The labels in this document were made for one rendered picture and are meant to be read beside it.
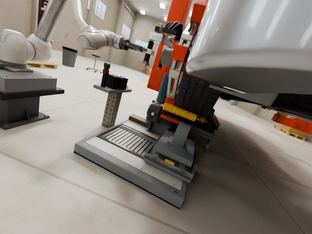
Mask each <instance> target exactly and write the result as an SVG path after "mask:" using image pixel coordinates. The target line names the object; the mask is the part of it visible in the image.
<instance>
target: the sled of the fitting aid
mask: <svg viewBox="0 0 312 234"><path fill-rule="evenodd" d="M163 134H164V132H163V133H162V134H161V135H160V137H159V138H158V139H157V140H156V141H155V143H154V144H153V145H152V146H151V148H150V149H149V150H148V151H147V152H146V155H145V158H144V162H146V163H149V164H151V165H153V166H155V167H157V168H159V169H161V170H163V171H165V172H167V173H169V174H171V175H173V176H175V177H177V178H179V179H181V180H183V181H185V182H187V183H190V182H191V180H192V178H193V176H194V169H195V154H196V146H195V151H194V159H193V164H192V166H191V167H189V166H187V165H184V164H182V163H180V162H178V161H176V160H174V159H171V158H169V157H167V156H165V155H163V154H161V153H159V152H156V151H154V150H153V148H154V145H155V144H156V143H157V141H158V140H159V139H160V138H161V136H162V135H163Z"/></svg>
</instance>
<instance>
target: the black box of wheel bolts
mask: <svg viewBox="0 0 312 234"><path fill-rule="evenodd" d="M127 82H128V79H127V78H124V77H123V76H120V75H116V74H114V73H113V74H110V73H109V74H108V76H107V80H106V85H105V86H107V87H109V88H111V89H119V90H125V89H126V86H127Z"/></svg>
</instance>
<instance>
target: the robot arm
mask: <svg viewBox="0 0 312 234"><path fill-rule="evenodd" d="M68 1H71V6H72V13H73V18H74V21H75V24H76V26H77V27H78V29H79V31H80V36H79V38H78V40H79V43H80V45H81V46H82V47H83V48H84V49H86V50H88V51H98V50H102V49H104V48H116V49H119V50H126V51H127V50H128V49H131V50H135V51H139V52H143V53H147V54H151V55H152V56H154V53H155V51H153V50H151V49H148V48H145V47H141V46H140V45H135V44H133V43H131V42H130V41H129V39H126V38H124V37H123V36H120V35H117V34H115V33H113V32H110V31H107V30H99V31H98V30H97V29H95V28H94V27H93V26H89V25H87V24H86V23H85V22H84V20H83V15H82V6H81V0H49V1H48V3H47V6H46V8H45V11H44V13H43V16H42V18H41V20H40V23H39V25H38V28H37V30H36V33H35V34H31V35H30V36H29V37H28V38H26V37H25V36H24V35H23V34H22V33H20V32H17V31H14V30H9V29H4V30H2V31H1V32H0V68H1V69H4V70H7V71H10V72H34V71H33V70H31V69H28V68H27V66H26V62H27V61H35V62H44V61H48V60H49V59H50V58H51V57H52V50H51V43H50V42H49V41H50V39H51V37H52V34H53V32H54V30H55V28H56V25H57V23H58V21H59V19H60V17H61V14H62V12H63V10H64V8H65V6H66V4H67V2H68Z"/></svg>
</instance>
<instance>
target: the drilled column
mask: <svg viewBox="0 0 312 234"><path fill-rule="evenodd" d="M121 97H122V93H112V94H108V97H107V102H106V106H105V110H104V116H103V120H102V126H104V127H106V128H110V127H112V126H114V125H115V121H116V118H117V113H118V108H119V105H120V101H121Z"/></svg>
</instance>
